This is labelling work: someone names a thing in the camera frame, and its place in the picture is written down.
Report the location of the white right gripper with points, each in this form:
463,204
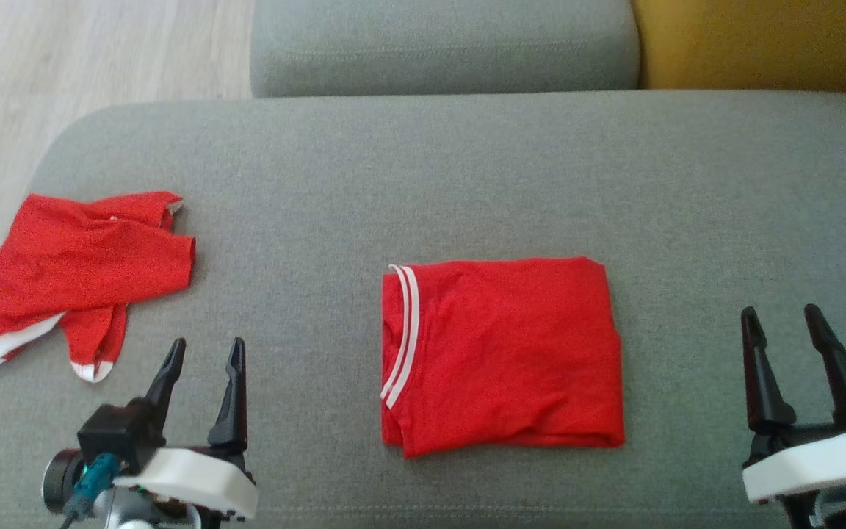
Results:
812,463

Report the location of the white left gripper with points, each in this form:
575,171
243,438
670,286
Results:
188,477

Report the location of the red shorts with white trim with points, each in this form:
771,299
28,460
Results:
78,257

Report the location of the red white jersey shirt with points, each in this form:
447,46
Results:
511,353

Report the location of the grey fabric sofa seat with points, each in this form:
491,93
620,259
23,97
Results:
467,184

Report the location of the large yellow sofa cushion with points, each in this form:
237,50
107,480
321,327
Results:
761,37

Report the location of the grey sofa back cushion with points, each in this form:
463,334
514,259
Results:
430,44

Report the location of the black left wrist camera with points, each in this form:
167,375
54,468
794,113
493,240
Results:
114,437

